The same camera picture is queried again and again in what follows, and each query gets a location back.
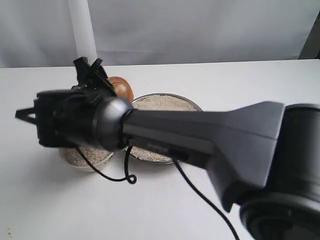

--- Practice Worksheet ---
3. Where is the round metal rice tray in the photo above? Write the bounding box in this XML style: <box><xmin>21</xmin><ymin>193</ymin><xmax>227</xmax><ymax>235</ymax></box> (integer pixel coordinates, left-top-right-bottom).
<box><xmin>130</xmin><ymin>93</ymin><xmax>203</xmax><ymax>165</ymax></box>

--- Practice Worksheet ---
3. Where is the white ceramic rice bowl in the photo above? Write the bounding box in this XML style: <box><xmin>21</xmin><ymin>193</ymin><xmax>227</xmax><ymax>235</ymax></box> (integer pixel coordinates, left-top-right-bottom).
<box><xmin>58</xmin><ymin>147</ymin><xmax>115</xmax><ymax>174</ymax></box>

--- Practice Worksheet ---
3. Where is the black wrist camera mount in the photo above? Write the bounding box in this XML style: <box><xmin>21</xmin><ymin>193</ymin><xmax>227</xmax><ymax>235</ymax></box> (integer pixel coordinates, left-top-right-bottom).
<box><xmin>15</xmin><ymin>97</ymin><xmax>41</xmax><ymax>126</ymax></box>

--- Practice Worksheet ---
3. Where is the brown wooden cup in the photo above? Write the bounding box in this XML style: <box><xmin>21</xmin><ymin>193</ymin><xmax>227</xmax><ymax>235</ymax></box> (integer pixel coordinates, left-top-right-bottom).
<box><xmin>107</xmin><ymin>76</ymin><xmax>134</xmax><ymax>103</ymax></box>

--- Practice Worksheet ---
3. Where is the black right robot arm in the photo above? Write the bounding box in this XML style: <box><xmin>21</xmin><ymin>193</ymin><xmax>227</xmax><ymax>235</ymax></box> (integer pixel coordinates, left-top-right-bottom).
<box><xmin>34</xmin><ymin>57</ymin><xmax>320</xmax><ymax>240</ymax></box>

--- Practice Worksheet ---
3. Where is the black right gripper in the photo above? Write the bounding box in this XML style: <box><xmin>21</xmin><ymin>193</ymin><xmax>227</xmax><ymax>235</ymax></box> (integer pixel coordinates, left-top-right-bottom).
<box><xmin>33</xmin><ymin>56</ymin><xmax>118</xmax><ymax>149</ymax></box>

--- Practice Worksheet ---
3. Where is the white curtain backdrop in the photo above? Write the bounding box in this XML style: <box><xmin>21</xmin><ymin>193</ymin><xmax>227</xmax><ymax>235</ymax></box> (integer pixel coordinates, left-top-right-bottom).
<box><xmin>0</xmin><ymin>0</ymin><xmax>320</xmax><ymax>68</ymax></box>

